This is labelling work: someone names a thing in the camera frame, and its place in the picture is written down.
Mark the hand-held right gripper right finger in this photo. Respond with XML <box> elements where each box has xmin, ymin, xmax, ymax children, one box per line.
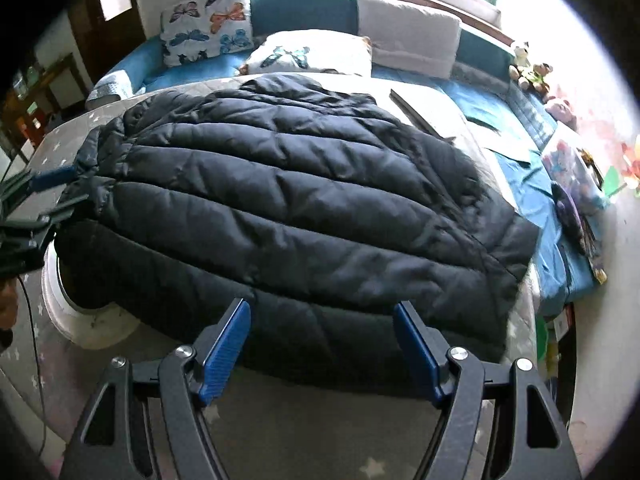
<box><xmin>392</xmin><ymin>300</ymin><xmax>584</xmax><ymax>480</ymax></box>

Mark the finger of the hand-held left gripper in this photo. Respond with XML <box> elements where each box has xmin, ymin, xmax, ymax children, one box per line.
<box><xmin>0</xmin><ymin>166</ymin><xmax>77</xmax><ymax>207</ymax></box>
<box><xmin>27</xmin><ymin>185</ymin><xmax>101</xmax><ymax>235</ymax></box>

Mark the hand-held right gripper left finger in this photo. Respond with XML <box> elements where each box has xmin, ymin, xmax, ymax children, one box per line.
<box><xmin>59</xmin><ymin>297</ymin><xmax>253</xmax><ymax>480</ymax></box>

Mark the black puffer jacket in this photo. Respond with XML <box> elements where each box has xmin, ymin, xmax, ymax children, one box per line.
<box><xmin>52</xmin><ymin>74</ymin><xmax>544</xmax><ymax>367</ymax></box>

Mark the wooden shelf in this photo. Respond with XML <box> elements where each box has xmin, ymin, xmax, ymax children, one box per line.
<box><xmin>0</xmin><ymin>54</ymin><xmax>97</xmax><ymax>162</ymax></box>

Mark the grey star blanket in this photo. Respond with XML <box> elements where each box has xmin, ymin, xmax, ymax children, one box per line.
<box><xmin>0</xmin><ymin>76</ymin><xmax>551</xmax><ymax>480</ymax></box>

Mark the dark wooden door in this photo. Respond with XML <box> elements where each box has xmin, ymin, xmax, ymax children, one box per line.
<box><xmin>66</xmin><ymin>0</ymin><xmax>147</xmax><ymax>82</ymax></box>

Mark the blue bed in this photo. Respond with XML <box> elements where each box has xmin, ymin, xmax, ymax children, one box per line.
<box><xmin>85</xmin><ymin>0</ymin><xmax>603</xmax><ymax>317</ymax></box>

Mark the purple cloth toy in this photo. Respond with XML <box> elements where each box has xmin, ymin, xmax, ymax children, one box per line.
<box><xmin>551</xmin><ymin>181</ymin><xmax>587</xmax><ymax>252</ymax></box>

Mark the large butterfly pillow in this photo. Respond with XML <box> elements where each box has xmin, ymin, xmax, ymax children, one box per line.
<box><xmin>160</xmin><ymin>0</ymin><xmax>257</xmax><ymax>69</ymax></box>

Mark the clear bag of colourful toys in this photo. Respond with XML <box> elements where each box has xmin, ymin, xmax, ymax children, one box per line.
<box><xmin>541</xmin><ymin>139</ymin><xmax>610</xmax><ymax>212</ymax></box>

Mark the grey flat board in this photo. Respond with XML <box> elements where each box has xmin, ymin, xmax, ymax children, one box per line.
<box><xmin>389</xmin><ymin>88</ymin><xmax>457</xmax><ymax>142</ymax></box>

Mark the small butterfly pillow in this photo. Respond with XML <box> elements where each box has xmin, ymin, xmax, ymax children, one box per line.
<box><xmin>239</xmin><ymin>29</ymin><xmax>374</xmax><ymax>79</ymax></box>

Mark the pink plush toy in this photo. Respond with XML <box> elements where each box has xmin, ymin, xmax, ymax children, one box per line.
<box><xmin>544</xmin><ymin>97</ymin><xmax>578</xmax><ymax>132</ymax></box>

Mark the blue headboard cushion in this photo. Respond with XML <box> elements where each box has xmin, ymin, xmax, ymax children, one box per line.
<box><xmin>249</xmin><ymin>0</ymin><xmax>362</xmax><ymax>39</ymax></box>

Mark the brown bear plush toy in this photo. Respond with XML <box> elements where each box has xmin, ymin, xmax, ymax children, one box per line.
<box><xmin>522</xmin><ymin>62</ymin><xmax>555</xmax><ymax>94</ymax></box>

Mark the grey white cushion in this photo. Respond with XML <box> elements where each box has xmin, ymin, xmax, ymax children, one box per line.
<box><xmin>356</xmin><ymin>0</ymin><xmax>464</xmax><ymax>81</ymax></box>

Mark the black cable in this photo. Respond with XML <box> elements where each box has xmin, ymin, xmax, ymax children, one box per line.
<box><xmin>17</xmin><ymin>272</ymin><xmax>50</xmax><ymax>453</ymax></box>

